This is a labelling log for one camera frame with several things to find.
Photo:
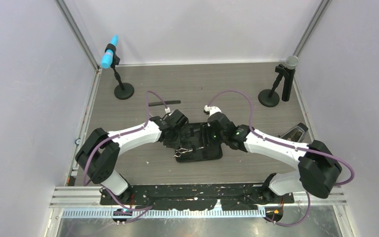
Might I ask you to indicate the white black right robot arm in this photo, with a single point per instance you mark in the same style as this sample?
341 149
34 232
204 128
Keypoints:
315 172

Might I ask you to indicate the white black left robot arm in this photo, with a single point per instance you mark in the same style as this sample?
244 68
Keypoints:
100 151

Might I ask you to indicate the silver hair scissors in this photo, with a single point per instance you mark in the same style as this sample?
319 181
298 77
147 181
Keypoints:
180 151

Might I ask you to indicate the black left microphone stand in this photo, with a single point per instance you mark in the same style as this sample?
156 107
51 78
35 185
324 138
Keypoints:
122 91

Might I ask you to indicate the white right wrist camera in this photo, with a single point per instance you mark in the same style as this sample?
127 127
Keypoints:
210 110

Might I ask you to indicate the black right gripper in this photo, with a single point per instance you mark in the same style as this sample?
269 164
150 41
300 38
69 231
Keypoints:
208 129

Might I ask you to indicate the black right microphone stand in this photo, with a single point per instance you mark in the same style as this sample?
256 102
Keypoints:
268 97

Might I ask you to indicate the aluminium frame rail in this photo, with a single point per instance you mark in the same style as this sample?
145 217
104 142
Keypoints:
83 202

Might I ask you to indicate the clear black box device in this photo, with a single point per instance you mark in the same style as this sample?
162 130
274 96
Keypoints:
296 133

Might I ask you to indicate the blue microphone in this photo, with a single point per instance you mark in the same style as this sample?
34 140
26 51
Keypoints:
110 53

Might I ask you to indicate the black mounting base plate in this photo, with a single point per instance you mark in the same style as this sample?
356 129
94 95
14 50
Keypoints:
196 197

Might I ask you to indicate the black silver microphone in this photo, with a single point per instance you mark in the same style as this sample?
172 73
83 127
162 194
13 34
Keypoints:
290 67

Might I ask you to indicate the black zip tool case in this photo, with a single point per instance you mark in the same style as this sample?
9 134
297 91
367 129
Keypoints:
198 142

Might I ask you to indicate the black hair comb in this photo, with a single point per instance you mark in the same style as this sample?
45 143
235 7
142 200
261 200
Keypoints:
160 103

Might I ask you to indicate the black microphone stand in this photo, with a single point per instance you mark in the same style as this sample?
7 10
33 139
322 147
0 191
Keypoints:
122 91
268 97

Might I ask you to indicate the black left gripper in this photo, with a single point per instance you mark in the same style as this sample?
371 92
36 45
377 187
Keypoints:
174 144

